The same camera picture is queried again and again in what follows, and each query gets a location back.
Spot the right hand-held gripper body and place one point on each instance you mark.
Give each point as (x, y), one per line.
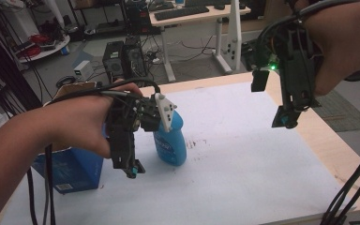
(296, 68)

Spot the small white box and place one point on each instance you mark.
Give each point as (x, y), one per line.
(83, 70)

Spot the round white table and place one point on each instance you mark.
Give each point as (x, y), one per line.
(51, 50)

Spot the blue plastic bottle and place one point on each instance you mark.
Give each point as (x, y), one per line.
(170, 146)

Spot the white table mat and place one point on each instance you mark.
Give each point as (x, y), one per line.
(231, 156)

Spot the black computer tower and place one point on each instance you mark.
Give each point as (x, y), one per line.
(114, 61)
(134, 59)

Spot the person's left hand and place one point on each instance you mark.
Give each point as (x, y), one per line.
(81, 122)

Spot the dark curtain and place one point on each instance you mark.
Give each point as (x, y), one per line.
(3, 72)

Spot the black keyboard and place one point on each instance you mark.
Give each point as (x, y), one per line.
(181, 13)

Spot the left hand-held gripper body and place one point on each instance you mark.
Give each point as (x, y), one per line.
(122, 131)

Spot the person's right hand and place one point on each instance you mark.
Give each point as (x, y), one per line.
(340, 47)

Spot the blue cardboard box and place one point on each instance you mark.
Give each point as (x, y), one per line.
(72, 172)

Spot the blue cup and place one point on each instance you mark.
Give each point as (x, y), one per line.
(65, 50)

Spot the grey floor mat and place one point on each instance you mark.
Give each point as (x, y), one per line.
(343, 112)

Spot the wooden desk with white legs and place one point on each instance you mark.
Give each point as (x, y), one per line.
(200, 15)

